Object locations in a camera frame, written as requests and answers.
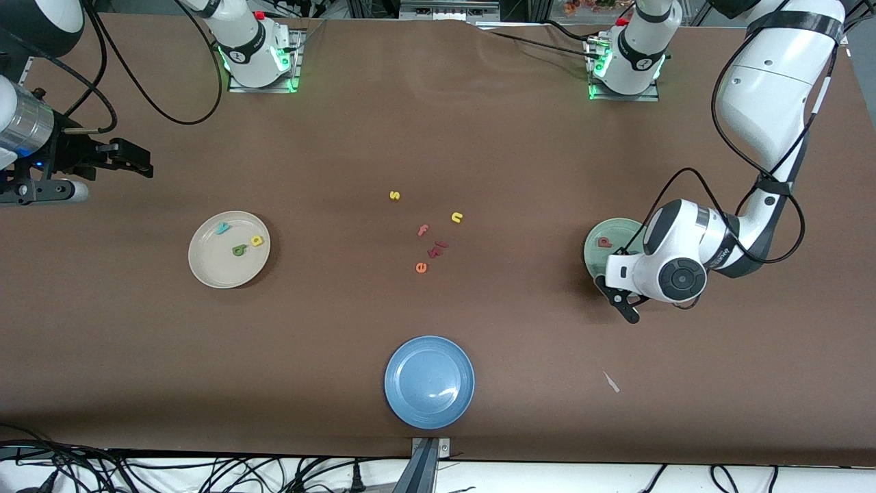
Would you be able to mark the white paper scrap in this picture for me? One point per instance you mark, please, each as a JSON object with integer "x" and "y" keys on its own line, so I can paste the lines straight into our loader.
{"x": 611, "y": 383}

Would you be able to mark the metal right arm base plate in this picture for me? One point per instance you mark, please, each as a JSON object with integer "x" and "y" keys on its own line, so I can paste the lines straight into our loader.
{"x": 263, "y": 90}

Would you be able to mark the blue plate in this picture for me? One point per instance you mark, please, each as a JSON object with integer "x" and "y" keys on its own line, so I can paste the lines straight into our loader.
{"x": 429, "y": 382}

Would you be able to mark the brown table cover sheet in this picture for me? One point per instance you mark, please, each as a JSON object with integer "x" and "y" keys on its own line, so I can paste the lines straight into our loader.
{"x": 137, "y": 356}

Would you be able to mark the black power plug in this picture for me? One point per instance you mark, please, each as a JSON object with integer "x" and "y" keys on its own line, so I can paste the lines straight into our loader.
{"x": 356, "y": 481}

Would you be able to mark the light green plate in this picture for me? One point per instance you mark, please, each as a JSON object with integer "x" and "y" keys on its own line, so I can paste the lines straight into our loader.
{"x": 592, "y": 250}

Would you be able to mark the aluminium frame bar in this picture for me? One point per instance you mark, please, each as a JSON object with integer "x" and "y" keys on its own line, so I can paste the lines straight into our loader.
{"x": 448, "y": 10}

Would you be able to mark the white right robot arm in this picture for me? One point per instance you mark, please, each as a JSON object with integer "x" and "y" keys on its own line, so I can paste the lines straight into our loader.
{"x": 254, "y": 51}

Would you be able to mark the orange flowers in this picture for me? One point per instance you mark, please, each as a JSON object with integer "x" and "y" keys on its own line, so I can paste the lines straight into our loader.
{"x": 582, "y": 7}

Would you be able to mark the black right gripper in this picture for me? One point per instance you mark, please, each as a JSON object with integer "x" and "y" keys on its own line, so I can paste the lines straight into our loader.
{"x": 68, "y": 150}

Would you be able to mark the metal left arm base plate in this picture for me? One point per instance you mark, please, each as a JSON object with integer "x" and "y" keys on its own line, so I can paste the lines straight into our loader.
{"x": 626, "y": 98}

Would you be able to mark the grey camera mount pole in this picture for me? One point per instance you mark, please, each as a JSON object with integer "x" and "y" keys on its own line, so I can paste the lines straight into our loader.
{"x": 423, "y": 472}

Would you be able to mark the beige brown plate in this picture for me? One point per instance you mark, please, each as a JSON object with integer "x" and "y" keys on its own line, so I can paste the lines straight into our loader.
{"x": 219, "y": 267}

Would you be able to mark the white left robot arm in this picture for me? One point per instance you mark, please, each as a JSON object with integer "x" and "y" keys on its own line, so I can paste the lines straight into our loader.
{"x": 773, "y": 89}

